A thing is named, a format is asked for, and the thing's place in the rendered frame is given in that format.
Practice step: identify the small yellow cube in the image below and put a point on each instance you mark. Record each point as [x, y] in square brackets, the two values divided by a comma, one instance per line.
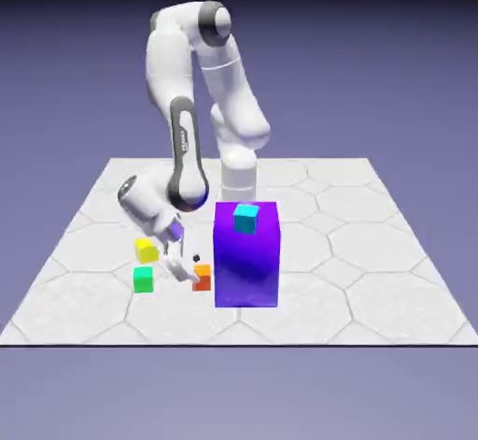
[146, 251]

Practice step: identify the small green cube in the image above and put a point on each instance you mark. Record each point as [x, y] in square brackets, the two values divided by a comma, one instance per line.
[143, 280]

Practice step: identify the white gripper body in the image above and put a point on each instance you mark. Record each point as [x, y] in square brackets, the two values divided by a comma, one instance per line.
[179, 270]

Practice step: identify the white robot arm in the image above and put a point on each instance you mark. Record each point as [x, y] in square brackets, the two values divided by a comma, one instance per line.
[170, 62]

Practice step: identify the small cyan cube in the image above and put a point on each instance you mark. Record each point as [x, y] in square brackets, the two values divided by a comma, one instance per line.
[245, 219]

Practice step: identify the large purple box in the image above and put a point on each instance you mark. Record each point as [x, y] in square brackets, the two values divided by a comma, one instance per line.
[246, 268]

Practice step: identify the small orange cube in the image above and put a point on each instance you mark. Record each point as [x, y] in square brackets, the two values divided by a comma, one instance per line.
[202, 279]

